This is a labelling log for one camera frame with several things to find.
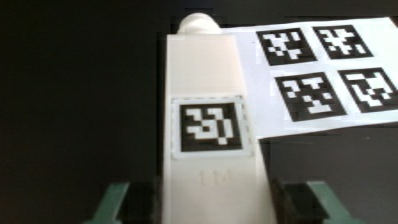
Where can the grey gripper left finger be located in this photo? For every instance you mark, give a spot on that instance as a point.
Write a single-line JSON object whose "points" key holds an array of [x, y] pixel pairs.
{"points": [[126, 205]]}

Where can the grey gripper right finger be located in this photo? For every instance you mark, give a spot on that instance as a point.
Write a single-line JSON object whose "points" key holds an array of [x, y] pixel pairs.
{"points": [[305, 203]]}

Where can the white desk leg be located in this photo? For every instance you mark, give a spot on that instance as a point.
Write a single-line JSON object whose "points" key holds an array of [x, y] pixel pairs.
{"points": [[215, 187]]}

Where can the fiducial marker sheet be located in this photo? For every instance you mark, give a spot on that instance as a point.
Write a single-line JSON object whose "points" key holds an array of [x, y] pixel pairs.
{"points": [[319, 72]]}

